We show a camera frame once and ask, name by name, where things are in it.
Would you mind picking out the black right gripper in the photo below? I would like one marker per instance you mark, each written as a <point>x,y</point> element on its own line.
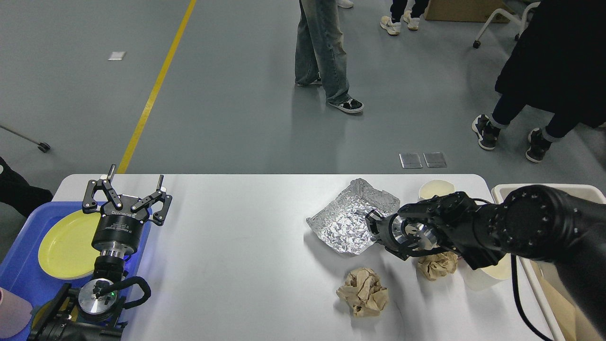
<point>391,233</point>

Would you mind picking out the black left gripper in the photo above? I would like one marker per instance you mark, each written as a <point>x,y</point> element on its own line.
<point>120,229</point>

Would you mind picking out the aluminium foil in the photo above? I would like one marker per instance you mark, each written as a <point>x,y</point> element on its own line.
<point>342,225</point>

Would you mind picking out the yellow plate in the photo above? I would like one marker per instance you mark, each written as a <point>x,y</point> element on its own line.
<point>65,251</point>

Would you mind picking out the brown paper ball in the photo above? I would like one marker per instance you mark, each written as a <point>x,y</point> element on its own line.
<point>364,293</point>
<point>433,267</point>

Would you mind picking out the brown paper bag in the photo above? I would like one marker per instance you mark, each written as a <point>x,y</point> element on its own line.
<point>573,324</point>

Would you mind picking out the grey mug yellow inside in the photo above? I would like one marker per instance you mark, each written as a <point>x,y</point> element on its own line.
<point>42,309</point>

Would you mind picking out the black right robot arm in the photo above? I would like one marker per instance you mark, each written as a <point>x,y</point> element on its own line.
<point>535,222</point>

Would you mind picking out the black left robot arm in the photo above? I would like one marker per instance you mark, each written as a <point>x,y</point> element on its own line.
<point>92,312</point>

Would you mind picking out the white paper cup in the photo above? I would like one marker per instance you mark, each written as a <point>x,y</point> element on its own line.
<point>436,187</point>
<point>483,278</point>

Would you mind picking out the floor socket plate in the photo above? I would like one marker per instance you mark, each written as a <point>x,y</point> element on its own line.
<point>435,160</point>
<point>410,161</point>

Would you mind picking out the pink plate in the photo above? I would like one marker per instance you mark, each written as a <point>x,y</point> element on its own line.
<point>72,274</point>

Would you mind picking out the chair leg with caster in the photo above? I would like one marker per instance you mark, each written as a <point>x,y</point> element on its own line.
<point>43,147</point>

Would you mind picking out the blue plastic tray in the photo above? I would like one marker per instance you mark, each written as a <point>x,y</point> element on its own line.
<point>21,273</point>

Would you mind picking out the pink cup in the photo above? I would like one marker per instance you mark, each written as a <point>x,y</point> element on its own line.
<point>15,314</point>

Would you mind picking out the white paper on floor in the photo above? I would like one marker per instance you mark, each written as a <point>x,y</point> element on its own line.
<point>117,56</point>

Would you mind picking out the person in blue jeans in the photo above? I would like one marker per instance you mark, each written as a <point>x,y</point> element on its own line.
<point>320,58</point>

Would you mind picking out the beige plastic bin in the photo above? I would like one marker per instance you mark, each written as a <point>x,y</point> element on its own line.
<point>583,191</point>

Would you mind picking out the cardboard box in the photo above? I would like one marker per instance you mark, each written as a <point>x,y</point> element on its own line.
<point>463,10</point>

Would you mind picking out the person in black clothes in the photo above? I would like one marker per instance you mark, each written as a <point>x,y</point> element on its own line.
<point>558,66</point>

